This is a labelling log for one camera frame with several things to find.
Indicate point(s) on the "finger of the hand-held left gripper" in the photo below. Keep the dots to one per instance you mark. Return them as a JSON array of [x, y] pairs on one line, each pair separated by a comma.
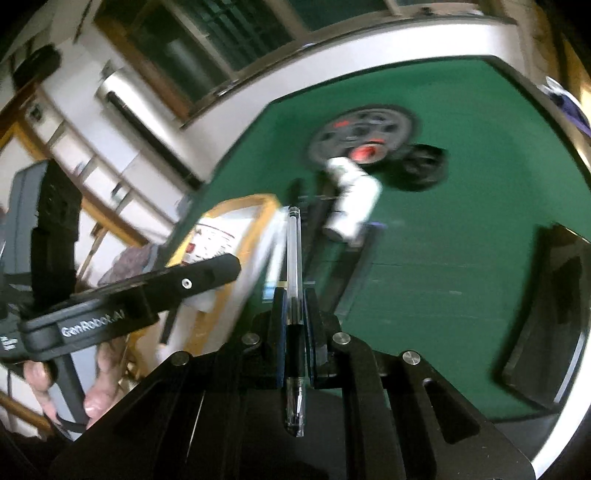
[[138, 295]]

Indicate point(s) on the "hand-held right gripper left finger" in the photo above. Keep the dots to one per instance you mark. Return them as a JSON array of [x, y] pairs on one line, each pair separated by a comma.
[[277, 337]]

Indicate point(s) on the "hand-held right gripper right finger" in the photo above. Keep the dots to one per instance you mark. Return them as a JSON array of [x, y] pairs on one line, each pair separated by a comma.
[[313, 337]]

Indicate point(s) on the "long black stick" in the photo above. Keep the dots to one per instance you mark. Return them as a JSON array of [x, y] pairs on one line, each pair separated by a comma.
[[351, 272]]

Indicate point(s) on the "clear ballpoint pen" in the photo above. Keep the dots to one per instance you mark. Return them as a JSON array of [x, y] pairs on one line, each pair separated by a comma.
[[294, 258]]

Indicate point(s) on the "white foam box yellow tape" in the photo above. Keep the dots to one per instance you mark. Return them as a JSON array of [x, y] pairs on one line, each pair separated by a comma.
[[249, 258]]

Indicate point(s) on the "white bottle green label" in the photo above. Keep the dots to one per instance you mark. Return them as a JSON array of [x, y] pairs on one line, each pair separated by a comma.
[[360, 203]]

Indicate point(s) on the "person's left hand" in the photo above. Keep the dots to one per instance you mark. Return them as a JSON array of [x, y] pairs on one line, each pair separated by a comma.
[[108, 378]]

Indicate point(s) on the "grey patterned cloth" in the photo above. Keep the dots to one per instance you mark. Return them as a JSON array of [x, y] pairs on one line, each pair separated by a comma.
[[131, 265]]

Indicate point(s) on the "large white bottle red label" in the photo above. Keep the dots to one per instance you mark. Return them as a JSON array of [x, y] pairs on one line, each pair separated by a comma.
[[212, 242]]

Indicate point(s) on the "white appliance with black slot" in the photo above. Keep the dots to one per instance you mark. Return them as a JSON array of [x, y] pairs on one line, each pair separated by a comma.
[[138, 120]]

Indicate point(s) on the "dark round object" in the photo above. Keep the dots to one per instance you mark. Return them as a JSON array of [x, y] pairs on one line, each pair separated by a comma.
[[37, 64]]

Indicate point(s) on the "small white bottle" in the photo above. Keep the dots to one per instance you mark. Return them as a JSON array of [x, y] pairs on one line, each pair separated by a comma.
[[344, 167]]

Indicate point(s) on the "small black round object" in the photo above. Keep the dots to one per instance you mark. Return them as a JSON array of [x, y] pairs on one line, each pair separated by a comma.
[[422, 167]]

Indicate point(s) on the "round black table control disc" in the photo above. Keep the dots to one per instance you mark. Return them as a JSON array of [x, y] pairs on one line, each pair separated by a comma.
[[360, 131]]

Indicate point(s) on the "window with grille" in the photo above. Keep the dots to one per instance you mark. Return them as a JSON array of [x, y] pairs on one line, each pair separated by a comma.
[[184, 50], [341, 11]]

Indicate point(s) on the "black recessed table panel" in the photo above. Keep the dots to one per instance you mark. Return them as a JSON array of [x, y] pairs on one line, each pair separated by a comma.
[[549, 314]]

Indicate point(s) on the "white and purple cloth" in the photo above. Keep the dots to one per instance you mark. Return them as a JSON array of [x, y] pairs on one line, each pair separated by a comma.
[[565, 104]]

